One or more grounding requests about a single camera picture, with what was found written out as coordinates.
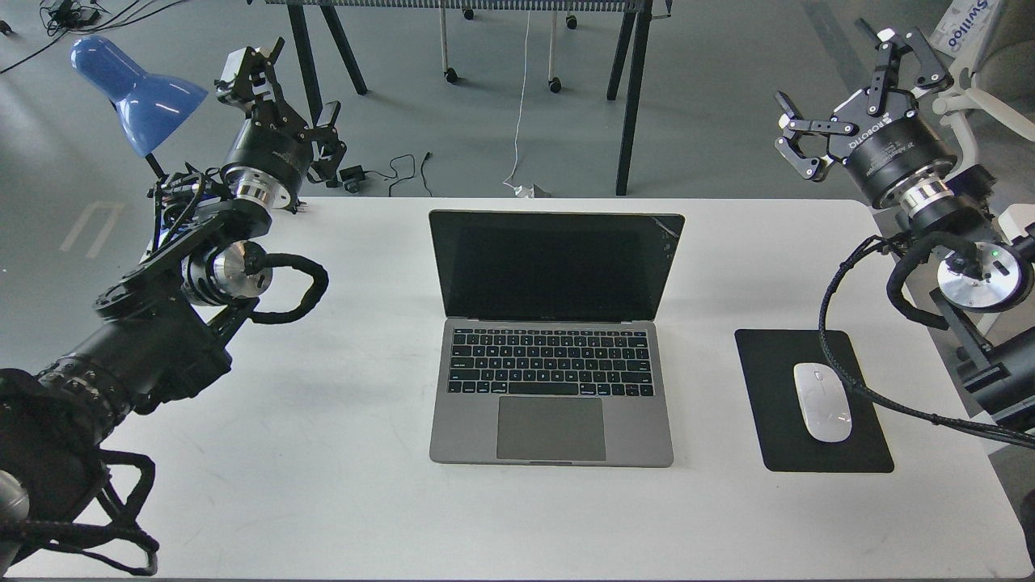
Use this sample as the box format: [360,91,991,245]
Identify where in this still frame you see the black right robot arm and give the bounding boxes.
[774,28,1033,447]

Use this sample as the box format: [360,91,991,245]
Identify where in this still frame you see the white hanging cable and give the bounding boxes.
[501,8,554,200]

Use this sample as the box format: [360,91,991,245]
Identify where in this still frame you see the black power adapter with cable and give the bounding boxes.
[338,152,434,198]

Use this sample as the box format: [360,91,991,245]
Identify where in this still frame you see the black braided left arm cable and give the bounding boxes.
[239,241,331,326]

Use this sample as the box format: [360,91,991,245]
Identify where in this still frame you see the black-legged background table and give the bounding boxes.
[285,1,670,196]

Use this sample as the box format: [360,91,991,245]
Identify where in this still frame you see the black floor cables bundle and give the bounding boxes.
[0,0,193,77]

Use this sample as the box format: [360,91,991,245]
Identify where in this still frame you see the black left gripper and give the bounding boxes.
[214,37,347,213]

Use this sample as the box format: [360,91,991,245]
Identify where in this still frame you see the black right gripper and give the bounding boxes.
[773,19,960,205]

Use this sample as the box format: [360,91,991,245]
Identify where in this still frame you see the white rolling cart legs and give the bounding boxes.
[432,1,580,95]

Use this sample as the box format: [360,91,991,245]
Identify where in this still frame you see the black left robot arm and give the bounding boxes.
[2,36,346,577]

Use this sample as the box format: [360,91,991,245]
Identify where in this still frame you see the grey laptop computer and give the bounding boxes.
[428,209,685,468]

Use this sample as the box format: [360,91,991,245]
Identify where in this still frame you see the black mouse pad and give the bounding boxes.
[735,329,894,473]

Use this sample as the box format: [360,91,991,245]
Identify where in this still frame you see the white computer mouse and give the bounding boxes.
[792,362,853,443]

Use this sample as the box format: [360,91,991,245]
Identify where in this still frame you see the blue desk lamp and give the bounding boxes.
[70,36,209,179]

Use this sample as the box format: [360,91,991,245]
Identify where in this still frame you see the white office chair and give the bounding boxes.
[927,0,1035,243]

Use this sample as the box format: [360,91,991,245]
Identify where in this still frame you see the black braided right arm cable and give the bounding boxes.
[818,232,1035,450]

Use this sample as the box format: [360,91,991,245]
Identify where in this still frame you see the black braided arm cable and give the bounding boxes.
[239,241,331,326]
[818,232,1035,450]

